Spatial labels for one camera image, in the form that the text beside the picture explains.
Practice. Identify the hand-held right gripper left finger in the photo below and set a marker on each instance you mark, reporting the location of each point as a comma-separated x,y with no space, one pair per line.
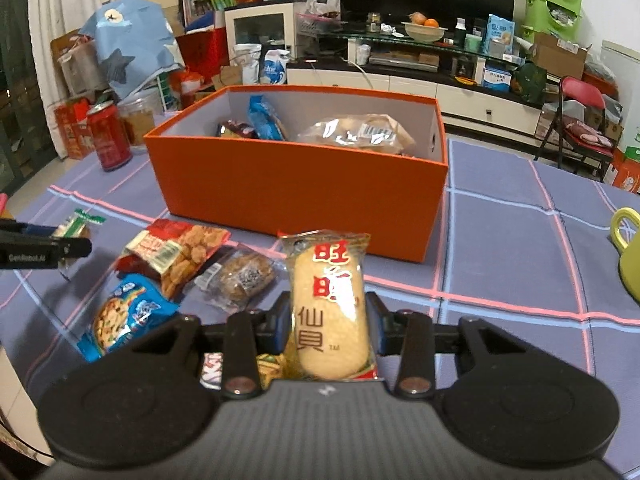
284,327

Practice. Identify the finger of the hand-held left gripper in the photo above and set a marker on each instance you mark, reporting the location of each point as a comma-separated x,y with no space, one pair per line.
25,228
50,252

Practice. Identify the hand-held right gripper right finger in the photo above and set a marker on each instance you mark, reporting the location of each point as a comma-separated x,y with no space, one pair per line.
375,325

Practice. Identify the green and white small packet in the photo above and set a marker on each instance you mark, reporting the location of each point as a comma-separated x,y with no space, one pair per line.
80,222

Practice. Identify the rice cracker packet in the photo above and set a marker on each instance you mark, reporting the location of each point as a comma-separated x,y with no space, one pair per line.
327,310

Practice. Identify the orange cardboard box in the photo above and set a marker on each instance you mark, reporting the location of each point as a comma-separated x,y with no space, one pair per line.
300,195

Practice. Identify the clear bag of red dates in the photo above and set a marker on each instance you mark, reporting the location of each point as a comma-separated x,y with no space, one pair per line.
237,130

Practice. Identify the clear bag of pale snacks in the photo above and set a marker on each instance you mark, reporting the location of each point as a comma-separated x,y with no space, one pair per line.
350,132

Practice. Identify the yellow crinkle snack packet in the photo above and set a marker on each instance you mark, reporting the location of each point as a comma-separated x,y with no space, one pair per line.
272,365

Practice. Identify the clear brown cake packet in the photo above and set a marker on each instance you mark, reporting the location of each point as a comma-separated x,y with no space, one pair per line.
242,275

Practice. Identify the red and white candy packet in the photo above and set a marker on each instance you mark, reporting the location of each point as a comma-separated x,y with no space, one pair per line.
212,367

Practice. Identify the blue peanut snack packet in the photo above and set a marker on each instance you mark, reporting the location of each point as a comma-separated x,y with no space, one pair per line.
125,315

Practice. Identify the red and white carton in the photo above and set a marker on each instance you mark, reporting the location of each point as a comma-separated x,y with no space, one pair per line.
72,127

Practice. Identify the red soda can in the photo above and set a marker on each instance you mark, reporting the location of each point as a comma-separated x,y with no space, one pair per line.
107,140

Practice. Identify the red fried snack packet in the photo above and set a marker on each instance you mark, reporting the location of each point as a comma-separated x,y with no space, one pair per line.
175,255

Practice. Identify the glass jar with cork label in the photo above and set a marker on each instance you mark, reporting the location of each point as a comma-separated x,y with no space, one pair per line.
140,125

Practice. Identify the blue star print cloth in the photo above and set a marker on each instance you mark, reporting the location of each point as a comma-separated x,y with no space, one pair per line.
130,45

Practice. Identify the white low television stand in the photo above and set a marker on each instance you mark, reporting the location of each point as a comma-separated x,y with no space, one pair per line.
400,85

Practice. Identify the large red box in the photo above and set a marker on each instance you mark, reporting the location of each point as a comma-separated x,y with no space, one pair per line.
200,52

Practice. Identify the blue and white plastic bag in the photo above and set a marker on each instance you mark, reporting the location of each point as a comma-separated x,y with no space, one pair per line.
275,67

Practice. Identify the yellow-green mug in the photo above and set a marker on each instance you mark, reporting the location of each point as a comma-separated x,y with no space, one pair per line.
631,265

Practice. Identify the blue and white box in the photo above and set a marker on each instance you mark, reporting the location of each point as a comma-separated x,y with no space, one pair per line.
497,80

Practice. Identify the dark green bag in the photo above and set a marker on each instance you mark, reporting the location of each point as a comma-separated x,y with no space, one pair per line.
529,85

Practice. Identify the orange gift bag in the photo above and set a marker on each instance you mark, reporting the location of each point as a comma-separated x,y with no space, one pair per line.
625,172

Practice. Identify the white glass door cabinet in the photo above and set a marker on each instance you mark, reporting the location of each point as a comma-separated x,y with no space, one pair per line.
260,35

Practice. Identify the cream fruit bowl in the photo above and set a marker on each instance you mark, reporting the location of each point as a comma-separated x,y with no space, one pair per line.
424,33

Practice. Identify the red folding chair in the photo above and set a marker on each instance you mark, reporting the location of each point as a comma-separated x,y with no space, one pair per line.
580,95

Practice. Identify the pale orange fruit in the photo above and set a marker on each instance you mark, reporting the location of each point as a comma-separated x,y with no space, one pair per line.
417,19

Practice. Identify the tall blue packet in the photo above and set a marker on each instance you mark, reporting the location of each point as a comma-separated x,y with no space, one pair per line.
500,35

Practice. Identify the open brown cardboard box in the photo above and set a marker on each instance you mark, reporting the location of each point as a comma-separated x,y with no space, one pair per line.
557,57

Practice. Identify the white chest freezer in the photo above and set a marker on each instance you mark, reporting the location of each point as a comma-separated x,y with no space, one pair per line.
622,65

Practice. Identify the green stacking bins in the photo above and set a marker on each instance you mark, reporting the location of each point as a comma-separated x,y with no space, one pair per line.
550,5

